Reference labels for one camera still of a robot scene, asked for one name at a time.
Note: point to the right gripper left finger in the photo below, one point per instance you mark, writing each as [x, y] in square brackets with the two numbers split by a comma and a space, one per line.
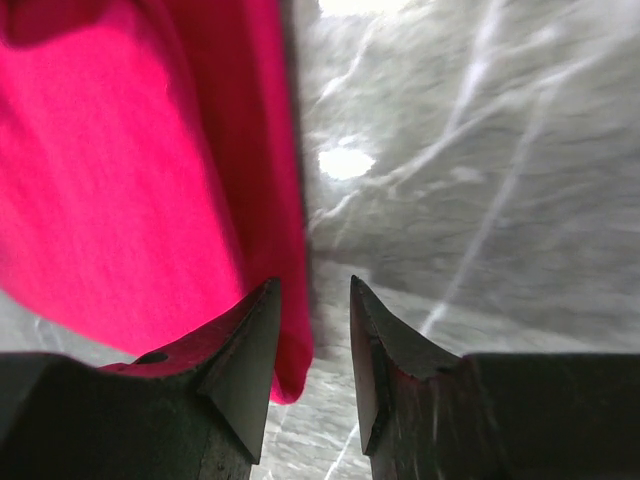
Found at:
[196, 408]

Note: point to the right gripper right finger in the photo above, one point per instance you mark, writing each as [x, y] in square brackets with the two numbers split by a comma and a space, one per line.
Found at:
[419, 410]

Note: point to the pink red t shirt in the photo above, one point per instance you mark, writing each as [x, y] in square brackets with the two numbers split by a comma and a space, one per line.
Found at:
[148, 170]

